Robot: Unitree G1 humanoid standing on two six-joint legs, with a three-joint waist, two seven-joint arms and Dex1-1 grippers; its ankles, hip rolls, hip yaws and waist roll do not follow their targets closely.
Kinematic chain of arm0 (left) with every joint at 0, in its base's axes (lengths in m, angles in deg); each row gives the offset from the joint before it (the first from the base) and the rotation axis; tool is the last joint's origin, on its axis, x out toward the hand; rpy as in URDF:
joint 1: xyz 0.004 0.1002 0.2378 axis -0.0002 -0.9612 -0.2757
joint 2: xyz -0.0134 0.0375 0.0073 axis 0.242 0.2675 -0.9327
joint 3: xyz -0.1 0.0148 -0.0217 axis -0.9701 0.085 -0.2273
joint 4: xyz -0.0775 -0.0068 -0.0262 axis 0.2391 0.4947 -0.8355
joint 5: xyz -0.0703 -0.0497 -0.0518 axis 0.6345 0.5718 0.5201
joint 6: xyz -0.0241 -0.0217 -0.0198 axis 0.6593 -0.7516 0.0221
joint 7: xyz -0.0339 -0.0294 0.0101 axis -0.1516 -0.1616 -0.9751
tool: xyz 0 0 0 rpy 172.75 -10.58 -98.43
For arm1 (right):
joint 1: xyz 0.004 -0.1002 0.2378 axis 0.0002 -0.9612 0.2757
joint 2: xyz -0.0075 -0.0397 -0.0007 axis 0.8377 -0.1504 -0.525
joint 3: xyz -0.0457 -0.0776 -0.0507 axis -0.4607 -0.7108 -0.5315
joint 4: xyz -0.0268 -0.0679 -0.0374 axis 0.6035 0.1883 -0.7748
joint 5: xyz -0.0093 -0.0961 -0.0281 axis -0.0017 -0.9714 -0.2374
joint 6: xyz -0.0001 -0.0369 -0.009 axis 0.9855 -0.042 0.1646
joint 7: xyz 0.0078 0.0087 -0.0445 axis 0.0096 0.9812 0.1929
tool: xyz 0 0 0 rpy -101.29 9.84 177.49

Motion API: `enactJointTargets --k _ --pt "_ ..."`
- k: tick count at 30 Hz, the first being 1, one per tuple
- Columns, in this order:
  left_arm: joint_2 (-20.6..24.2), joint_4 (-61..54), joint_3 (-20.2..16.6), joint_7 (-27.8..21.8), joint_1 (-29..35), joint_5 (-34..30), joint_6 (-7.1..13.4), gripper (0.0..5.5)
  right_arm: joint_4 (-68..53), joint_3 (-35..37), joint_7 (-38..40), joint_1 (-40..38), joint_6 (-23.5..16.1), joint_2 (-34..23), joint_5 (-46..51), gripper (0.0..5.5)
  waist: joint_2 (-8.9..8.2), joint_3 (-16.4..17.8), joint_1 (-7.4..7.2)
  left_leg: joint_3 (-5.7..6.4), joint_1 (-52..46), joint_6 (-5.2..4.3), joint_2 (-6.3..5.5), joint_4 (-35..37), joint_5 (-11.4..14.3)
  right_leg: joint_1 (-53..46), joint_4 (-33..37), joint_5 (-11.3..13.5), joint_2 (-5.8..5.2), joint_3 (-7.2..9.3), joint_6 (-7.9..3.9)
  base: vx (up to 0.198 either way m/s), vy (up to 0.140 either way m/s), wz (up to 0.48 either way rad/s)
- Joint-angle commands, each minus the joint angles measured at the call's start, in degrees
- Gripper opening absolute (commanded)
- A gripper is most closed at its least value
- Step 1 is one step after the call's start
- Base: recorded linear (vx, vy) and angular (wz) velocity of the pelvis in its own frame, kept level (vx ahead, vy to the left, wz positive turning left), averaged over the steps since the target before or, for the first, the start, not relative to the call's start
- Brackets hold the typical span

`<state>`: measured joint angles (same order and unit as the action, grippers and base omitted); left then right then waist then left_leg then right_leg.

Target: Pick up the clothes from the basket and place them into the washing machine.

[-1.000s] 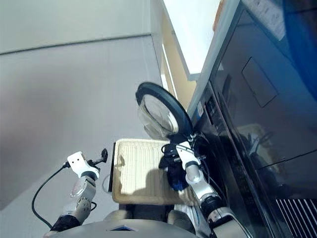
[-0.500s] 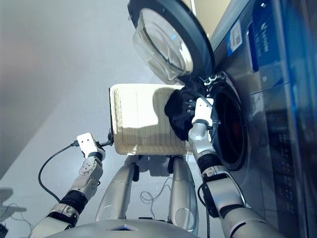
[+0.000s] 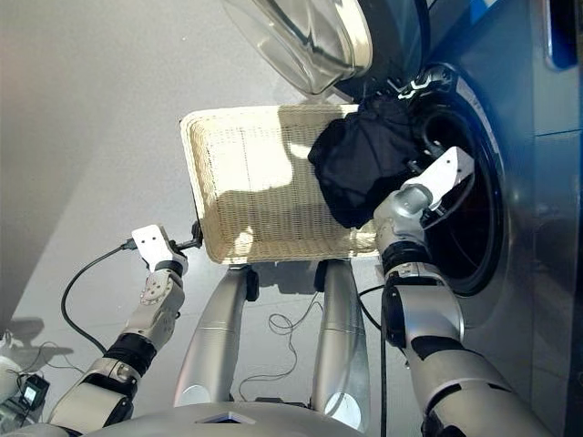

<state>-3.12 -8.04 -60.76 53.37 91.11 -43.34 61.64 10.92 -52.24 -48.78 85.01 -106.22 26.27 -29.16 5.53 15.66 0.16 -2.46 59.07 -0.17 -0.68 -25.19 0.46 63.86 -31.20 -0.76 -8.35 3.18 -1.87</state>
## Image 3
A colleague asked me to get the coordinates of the black cloth garment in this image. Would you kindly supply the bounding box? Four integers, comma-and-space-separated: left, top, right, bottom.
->
307, 97, 427, 230

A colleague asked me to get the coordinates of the pale woven laundry basket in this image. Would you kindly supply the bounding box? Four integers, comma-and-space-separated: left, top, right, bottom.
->
179, 103, 382, 265

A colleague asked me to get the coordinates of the grey washing machine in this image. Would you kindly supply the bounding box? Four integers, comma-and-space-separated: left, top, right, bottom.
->
336, 0, 583, 437

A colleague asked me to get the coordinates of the round glass washing machine door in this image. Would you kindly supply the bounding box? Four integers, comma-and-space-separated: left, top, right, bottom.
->
220, 0, 432, 99

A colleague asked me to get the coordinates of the silver robot leg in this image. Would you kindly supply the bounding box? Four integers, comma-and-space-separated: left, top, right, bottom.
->
312, 261, 371, 433
172, 268, 261, 409

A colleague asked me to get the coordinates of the grey robot torso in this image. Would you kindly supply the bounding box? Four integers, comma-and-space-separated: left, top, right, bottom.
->
17, 402, 365, 437

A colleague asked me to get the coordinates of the small black screen device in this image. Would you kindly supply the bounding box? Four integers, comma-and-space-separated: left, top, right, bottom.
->
20, 372, 50, 406

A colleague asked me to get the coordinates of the thin grey floor cable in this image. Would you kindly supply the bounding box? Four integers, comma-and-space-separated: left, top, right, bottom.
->
236, 290, 327, 404

